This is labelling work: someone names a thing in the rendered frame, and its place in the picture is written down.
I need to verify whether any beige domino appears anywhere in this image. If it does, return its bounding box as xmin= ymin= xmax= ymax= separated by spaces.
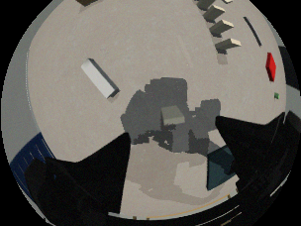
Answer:
xmin=209 ymin=19 xmax=234 ymax=34
xmin=197 ymin=0 xmax=215 ymax=9
xmin=161 ymin=105 xmax=185 ymax=126
xmin=203 ymin=5 xmax=226 ymax=21
xmin=215 ymin=38 xmax=241 ymax=50

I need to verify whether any tan rectangular block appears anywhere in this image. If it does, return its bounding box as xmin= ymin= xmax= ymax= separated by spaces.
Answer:
xmin=75 ymin=0 xmax=95 ymax=6

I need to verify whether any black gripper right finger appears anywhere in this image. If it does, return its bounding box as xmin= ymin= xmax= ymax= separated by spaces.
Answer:
xmin=215 ymin=112 xmax=285 ymax=183

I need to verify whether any red flat block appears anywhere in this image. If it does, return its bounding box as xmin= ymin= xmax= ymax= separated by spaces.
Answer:
xmin=265 ymin=53 xmax=276 ymax=81

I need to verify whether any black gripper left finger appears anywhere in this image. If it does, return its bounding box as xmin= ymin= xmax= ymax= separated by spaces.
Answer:
xmin=44 ymin=133 xmax=131 ymax=215

